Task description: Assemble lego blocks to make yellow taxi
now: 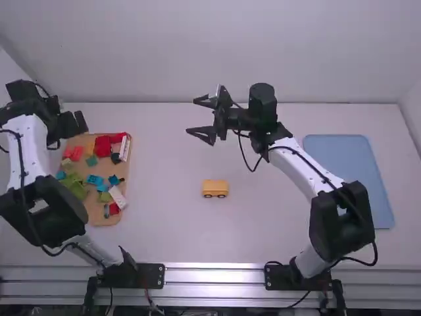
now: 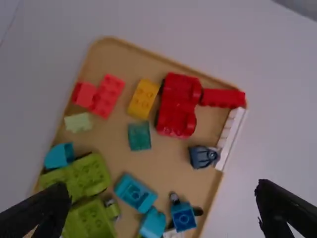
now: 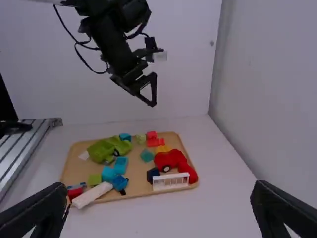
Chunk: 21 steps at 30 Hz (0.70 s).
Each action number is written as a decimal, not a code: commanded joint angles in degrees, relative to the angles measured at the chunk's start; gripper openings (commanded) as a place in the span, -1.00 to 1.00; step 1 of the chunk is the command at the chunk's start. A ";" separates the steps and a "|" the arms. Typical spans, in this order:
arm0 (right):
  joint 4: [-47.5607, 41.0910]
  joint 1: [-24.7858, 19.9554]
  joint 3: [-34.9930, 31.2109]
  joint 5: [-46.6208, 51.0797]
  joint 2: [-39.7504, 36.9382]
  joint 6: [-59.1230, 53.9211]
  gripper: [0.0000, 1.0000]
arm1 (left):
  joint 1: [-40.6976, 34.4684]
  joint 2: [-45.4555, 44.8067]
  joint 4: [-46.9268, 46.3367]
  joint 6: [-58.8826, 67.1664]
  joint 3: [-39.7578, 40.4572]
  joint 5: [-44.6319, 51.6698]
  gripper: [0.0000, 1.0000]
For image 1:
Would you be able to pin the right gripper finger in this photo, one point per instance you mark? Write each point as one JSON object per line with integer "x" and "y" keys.
{"x": 207, "y": 135}
{"x": 207, "y": 100}

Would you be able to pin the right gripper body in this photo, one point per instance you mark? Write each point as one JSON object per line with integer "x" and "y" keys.
{"x": 225, "y": 118}

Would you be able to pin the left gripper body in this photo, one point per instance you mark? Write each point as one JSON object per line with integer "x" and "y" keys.
{"x": 72, "y": 125}

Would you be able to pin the yellow toy car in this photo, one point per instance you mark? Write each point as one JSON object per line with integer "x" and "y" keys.
{"x": 215, "y": 188}

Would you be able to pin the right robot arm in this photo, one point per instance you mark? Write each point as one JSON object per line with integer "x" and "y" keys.
{"x": 296, "y": 164}

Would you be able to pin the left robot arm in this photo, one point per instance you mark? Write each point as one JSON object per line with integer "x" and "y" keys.
{"x": 26, "y": 148}

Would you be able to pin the salmon toy brick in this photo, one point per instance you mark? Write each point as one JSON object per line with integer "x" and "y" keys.
{"x": 74, "y": 153}

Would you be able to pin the orange toy brick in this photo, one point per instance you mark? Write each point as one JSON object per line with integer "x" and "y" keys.
{"x": 90, "y": 148}

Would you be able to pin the red toy brick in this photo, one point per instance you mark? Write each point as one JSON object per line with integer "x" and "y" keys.
{"x": 102, "y": 146}
{"x": 119, "y": 137}
{"x": 114, "y": 209}

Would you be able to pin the pale green toy brick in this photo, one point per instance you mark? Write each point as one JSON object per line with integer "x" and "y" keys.
{"x": 67, "y": 163}

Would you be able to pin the teal toy brick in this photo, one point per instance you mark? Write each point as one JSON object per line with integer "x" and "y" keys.
{"x": 92, "y": 161}

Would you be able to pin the blue toy brick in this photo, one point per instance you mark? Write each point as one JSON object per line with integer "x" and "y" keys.
{"x": 103, "y": 187}
{"x": 61, "y": 174}
{"x": 114, "y": 179}
{"x": 94, "y": 179}

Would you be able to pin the black toy brick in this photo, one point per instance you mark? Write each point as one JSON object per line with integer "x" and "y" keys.
{"x": 115, "y": 158}

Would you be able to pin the long white toy brick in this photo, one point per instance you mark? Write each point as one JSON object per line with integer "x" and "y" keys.
{"x": 125, "y": 148}

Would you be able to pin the light green toy brick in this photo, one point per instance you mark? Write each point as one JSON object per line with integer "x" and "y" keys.
{"x": 105, "y": 197}

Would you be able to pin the grey toy brick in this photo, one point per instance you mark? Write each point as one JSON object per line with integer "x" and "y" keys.
{"x": 107, "y": 211}

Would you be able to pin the tan tray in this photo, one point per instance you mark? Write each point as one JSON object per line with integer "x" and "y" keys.
{"x": 98, "y": 221}

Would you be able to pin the blue mat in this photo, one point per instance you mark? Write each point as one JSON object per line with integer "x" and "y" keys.
{"x": 348, "y": 154}

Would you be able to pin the silver rails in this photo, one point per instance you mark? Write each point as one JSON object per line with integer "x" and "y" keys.
{"x": 213, "y": 279}

